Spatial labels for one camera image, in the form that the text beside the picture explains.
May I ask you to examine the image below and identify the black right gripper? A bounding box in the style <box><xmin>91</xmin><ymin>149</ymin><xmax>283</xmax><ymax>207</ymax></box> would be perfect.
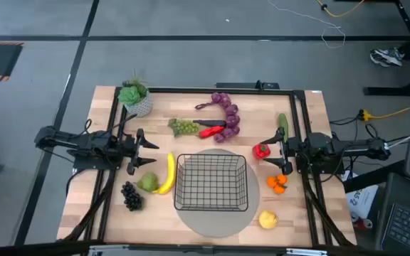
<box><xmin>261</xmin><ymin>127</ymin><xmax>311</xmax><ymax>176</ymax></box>

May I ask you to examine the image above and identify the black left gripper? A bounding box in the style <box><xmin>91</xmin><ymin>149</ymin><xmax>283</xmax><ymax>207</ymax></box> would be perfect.
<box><xmin>114</xmin><ymin>128</ymin><xmax>160</xmax><ymax>176</ymax></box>

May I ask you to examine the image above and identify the red bell pepper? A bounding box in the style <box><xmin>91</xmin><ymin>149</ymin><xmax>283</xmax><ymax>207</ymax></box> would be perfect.
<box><xmin>251</xmin><ymin>142</ymin><xmax>272</xmax><ymax>160</ymax></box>

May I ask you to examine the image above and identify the green cucumber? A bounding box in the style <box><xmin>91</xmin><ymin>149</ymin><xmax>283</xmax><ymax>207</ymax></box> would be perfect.
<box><xmin>278</xmin><ymin>112</ymin><xmax>290</xmax><ymax>143</ymax></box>

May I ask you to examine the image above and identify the orange mandarin bunch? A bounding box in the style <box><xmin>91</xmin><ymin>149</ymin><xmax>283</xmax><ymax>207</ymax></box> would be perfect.
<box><xmin>266</xmin><ymin>173</ymin><xmax>289</xmax><ymax>195</ymax></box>

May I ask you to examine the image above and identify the green pear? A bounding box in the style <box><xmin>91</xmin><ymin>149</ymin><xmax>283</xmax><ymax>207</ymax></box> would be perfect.
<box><xmin>135</xmin><ymin>171</ymin><xmax>160</xmax><ymax>193</ymax></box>

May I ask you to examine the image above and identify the yellow banana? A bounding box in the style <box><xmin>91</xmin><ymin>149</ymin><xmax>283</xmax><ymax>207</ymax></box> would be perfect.
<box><xmin>152</xmin><ymin>151</ymin><xmax>177</xmax><ymax>196</ymax></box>

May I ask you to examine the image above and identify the black grape bunch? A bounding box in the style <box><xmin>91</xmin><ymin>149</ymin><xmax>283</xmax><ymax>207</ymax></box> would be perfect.
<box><xmin>120</xmin><ymin>181</ymin><xmax>144</xmax><ymax>212</ymax></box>

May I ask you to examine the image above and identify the green grape bunch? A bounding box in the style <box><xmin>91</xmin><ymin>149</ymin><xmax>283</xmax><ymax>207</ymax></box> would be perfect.
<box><xmin>167</xmin><ymin>118</ymin><xmax>201</xmax><ymax>139</ymax></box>

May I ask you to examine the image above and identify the purple grape bunch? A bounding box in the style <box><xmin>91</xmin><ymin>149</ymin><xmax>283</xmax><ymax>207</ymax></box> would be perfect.
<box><xmin>194</xmin><ymin>91</ymin><xmax>241</xmax><ymax>144</ymax></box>

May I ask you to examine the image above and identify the red chili pepper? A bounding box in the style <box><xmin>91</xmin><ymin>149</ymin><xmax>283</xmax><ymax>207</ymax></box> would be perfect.
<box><xmin>198</xmin><ymin>125</ymin><xmax>226</xmax><ymax>139</ymax></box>

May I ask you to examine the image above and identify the yellow lemon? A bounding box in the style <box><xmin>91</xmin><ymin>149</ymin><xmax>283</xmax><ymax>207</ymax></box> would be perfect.
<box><xmin>258</xmin><ymin>209</ymin><xmax>280</xmax><ymax>230</ymax></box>

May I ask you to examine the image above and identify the succulent plant in white pot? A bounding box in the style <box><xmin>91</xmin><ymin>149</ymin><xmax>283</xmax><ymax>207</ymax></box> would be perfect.
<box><xmin>117</xmin><ymin>70</ymin><xmax>154</xmax><ymax>118</ymax></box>

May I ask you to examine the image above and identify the round grey mat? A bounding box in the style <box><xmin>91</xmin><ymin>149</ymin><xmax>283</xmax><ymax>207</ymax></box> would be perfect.
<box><xmin>174</xmin><ymin>148</ymin><xmax>261</xmax><ymax>238</ymax></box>

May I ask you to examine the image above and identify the black crossbar with silver brackets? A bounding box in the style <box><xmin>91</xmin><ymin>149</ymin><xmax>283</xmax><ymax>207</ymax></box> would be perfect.
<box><xmin>0</xmin><ymin>240</ymin><xmax>357</xmax><ymax>256</ymax></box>

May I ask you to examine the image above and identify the red soda can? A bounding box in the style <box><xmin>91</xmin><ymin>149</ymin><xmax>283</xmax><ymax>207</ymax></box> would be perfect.
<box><xmin>350</xmin><ymin>215</ymin><xmax>374</xmax><ymax>231</ymax></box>

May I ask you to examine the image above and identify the black desk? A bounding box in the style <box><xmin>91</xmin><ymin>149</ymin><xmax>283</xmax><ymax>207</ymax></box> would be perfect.
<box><xmin>332</xmin><ymin>0</ymin><xmax>410</xmax><ymax>97</ymax></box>

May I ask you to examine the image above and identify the person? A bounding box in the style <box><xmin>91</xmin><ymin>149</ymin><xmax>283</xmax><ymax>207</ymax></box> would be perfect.
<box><xmin>369</xmin><ymin>30</ymin><xmax>410</xmax><ymax>68</ymax></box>

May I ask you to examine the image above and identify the black laptop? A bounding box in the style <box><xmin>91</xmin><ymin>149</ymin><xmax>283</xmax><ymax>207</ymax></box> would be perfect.
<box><xmin>375</xmin><ymin>172</ymin><xmax>410</xmax><ymax>256</ymax></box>

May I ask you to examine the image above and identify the black wire basket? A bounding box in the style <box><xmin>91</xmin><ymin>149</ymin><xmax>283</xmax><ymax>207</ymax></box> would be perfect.
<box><xmin>173</xmin><ymin>153</ymin><xmax>249</xmax><ymax>213</ymax></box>

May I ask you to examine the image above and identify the black bracket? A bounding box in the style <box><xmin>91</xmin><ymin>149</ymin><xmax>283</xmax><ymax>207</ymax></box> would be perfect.
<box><xmin>214</xmin><ymin>80</ymin><xmax>280</xmax><ymax>91</ymax></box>

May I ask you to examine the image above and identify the black aluminium table frame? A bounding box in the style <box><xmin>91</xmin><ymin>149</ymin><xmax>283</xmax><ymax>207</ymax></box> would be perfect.
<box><xmin>57</xmin><ymin>87</ymin><xmax>357</xmax><ymax>248</ymax></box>

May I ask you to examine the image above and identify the yellow extension cord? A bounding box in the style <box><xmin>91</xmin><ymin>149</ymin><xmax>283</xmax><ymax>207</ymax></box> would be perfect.
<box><xmin>358</xmin><ymin>105</ymin><xmax>410</xmax><ymax>122</ymax></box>

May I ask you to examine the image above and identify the white floor cable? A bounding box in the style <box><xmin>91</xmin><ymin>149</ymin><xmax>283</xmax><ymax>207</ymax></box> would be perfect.
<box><xmin>267</xmin><ymin>0</ymin><xmax>347</xmax><ymax>50</ymax></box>

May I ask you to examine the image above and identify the yellow hanging cable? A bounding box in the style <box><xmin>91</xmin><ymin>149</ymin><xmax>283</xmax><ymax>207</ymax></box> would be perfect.
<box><xmin>315</xmin><ymin>0</ymin><xmax>365</xmax><ymax>18</ymax></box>

